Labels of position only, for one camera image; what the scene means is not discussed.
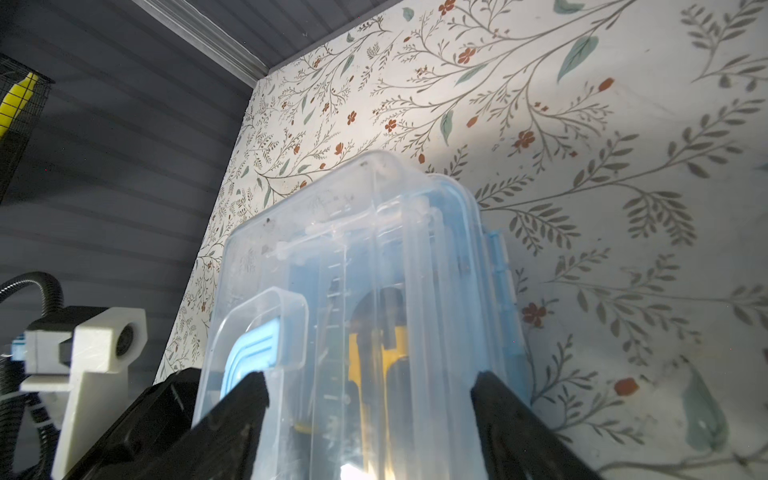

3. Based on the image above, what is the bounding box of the black wire mesh basket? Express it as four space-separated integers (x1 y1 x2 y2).
1 54 54 200

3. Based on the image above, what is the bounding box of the light blue plastic tool box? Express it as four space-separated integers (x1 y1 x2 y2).
194 151 527 479

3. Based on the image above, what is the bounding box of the floral table mat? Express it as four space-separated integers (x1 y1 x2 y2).
157 1 767 479

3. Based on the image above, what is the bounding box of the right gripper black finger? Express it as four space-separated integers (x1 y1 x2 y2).
470 371 600 480

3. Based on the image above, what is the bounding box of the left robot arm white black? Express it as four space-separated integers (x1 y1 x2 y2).
1 271 200 479

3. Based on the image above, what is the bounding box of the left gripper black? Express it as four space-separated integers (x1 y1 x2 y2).
66 367 269 479

